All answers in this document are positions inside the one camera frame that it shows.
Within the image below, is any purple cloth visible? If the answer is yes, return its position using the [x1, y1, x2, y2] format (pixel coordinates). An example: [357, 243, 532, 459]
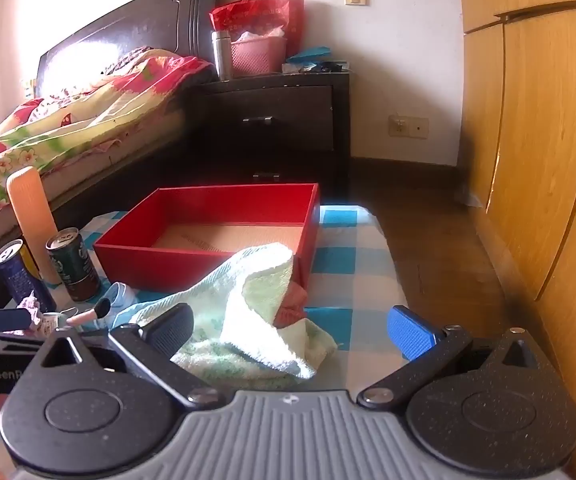
[15, 296, 45, 336]

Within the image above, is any light wooden wardrobe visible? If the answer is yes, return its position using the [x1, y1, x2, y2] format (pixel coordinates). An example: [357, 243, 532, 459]
[455, 0, 576, 480]

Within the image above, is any yellow container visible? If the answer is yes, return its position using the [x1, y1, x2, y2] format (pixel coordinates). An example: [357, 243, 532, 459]
[20, 244, 44, 282]

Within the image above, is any red plastic bag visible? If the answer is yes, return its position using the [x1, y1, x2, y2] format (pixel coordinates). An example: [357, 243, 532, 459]
[210, 0, 305, 62]

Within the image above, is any dark green drink can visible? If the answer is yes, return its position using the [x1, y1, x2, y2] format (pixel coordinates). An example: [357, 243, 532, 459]
[45, 227, 102, 303]

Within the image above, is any makeup brush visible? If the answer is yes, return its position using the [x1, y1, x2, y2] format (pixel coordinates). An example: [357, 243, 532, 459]
[66, 298, 112, 326]

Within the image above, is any pink cloth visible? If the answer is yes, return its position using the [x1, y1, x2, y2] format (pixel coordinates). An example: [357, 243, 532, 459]
[274, 282, 309, 329]

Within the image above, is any blue flat packet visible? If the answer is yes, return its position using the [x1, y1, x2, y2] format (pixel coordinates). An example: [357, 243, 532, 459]
[287, 46, 331, 64]

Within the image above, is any blue white checkered tablecloth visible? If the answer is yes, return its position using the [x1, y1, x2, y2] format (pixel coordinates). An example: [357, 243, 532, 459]
[0, 204, 409, 391]

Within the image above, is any blue drink can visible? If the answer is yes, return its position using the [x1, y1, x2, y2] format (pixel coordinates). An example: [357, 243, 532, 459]
[0, 239, 58, 314]

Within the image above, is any beige wall outlet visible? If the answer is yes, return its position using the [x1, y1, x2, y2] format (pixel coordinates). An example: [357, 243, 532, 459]
[389, 115, 430, 139]

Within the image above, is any red cardboard box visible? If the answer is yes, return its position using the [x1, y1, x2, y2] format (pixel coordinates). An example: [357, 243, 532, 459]
[93, 183, 321, 292]

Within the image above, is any pink plastic basket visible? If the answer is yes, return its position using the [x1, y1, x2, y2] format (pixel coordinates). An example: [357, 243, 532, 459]
[230, 35, 287, 77]

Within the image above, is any pale green towel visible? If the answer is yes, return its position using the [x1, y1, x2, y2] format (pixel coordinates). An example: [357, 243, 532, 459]
[127, 242, 339, 380]

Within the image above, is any bed mattress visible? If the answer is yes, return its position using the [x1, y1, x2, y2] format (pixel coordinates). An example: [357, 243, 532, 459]
[0, 109, 189, 262]

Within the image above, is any small white jar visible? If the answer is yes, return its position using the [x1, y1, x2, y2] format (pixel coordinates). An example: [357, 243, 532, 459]
[33, 311, 70, 339]

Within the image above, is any dark wooden nightstand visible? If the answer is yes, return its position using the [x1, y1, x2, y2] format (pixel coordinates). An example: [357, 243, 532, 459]
[188, 71, 351, 197]

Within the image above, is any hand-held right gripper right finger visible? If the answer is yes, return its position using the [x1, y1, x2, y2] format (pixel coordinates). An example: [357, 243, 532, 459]
[359, 305, 542, 409]

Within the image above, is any orange ribbed cylinder bottle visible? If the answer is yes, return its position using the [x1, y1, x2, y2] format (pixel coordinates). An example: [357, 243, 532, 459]
[7, 166, 62, 284]

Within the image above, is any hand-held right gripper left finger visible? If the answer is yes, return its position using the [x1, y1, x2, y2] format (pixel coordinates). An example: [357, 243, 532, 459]
[33, 302, 226, 409]

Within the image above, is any steel thermos bottle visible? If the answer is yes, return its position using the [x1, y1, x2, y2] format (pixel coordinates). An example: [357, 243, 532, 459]
[211, 30, 233, 81]

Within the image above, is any bed with floral quilt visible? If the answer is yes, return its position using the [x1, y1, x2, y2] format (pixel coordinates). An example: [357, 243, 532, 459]
[0, 0, 225, 307]

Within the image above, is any floral bed blanket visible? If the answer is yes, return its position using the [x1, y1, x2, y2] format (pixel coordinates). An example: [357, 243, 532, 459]
[0, 46, 215, 229]

